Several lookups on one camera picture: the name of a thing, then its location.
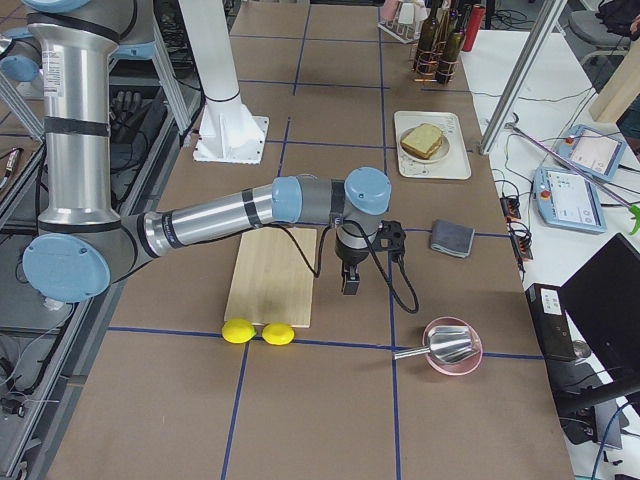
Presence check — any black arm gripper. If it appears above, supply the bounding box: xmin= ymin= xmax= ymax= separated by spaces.
xmin=335 ymin=242 xmax=369 ymax=295

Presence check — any white bear tray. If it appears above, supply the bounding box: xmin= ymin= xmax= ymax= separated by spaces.
xmin=394 ymin=111 xmax=471 ymax=180

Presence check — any white round plate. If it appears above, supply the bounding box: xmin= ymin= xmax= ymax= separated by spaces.
xmin=401 ymin=136 xmax=449 ymax=163

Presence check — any bread slice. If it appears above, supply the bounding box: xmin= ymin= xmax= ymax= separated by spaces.
xmin=401 ymin=123 xmax=444 ymax=141
xmin=401 ymin=137 xmax=443 ymax=160

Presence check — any yellow lemon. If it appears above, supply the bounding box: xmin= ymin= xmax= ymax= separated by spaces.
xmin=221 ymin=318 xmax=257 ymax=344
xmin=262 ymin=323 xmax=295 ymax=346

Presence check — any pink bowl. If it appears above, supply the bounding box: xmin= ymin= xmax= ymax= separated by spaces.
xmin=422 ymin=316 xmax=483 ymax=376

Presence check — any aluminium frame post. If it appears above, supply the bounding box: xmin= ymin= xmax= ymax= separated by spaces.
xmin=479 ymin=0 xmax=568 ymax=155

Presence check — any metal scoop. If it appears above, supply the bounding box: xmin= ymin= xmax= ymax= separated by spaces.
xmin=393 ymin=325 xmax=479 ymax=365

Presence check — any dark wine bottle upper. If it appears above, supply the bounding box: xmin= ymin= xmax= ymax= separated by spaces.
xmin=414 ymin=0 xmax=443 ymax=75

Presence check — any white wire rack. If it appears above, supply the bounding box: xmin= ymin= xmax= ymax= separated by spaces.
xmin=378 ymin=0 xmax=429 ymax=44

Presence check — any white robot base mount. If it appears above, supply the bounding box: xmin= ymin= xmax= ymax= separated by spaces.
xmin=179 ymin=0 xmax=269 ymax=164

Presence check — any copper wire bottle rack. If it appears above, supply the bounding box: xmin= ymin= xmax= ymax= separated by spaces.
xmin=413 ymin=49 xmax=458 ymax=84

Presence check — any red bottle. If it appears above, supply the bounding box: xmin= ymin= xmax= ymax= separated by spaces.
xmin=462 ymin=4 xmax=486 ymax=52

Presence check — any dark wine bottle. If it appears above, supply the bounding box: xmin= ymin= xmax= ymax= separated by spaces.
xmin=435 ymin=7 xmax=469 ymax=84
xmin=414 ymin=0 xmax=443 ymax=75

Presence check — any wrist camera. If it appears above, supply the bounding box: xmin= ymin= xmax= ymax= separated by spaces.
xmin=375 ymin=220 xmax=406 ymax=264

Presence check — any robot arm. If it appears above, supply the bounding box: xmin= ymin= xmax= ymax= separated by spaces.
xmin=22 ymin=1 xmax=392 ymax=303

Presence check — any wooden cutting board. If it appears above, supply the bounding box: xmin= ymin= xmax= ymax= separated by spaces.
xmin=224 ymin=228 xmax=317 ymax=328

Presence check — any teach pendant far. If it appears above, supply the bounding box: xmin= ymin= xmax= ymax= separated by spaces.
xmin=556 ymin=124 xmax=627 ymax=182

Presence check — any teach pendant near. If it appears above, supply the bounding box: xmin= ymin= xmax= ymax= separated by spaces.
xmin=533 ymin=167 xmax=607 ymax=234

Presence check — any black monitor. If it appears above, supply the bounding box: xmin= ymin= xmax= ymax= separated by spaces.
xmin=556 ymin=233 xmax=639 ymax=415

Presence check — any dark wine bottle lower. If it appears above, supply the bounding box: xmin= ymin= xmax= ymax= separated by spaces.
xmin=435 ymin=7 xmax=469 ymax=84

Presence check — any teach pendant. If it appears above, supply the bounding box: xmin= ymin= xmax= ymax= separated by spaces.
xmin=533 ymin=167 xmax=607 ymax=234
xmin=556 ymin=124 xmax=627 ymax=182

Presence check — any grey folded cloth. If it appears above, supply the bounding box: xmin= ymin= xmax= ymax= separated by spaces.
xmin=430 ymin=219 xmax=475 ymax=258

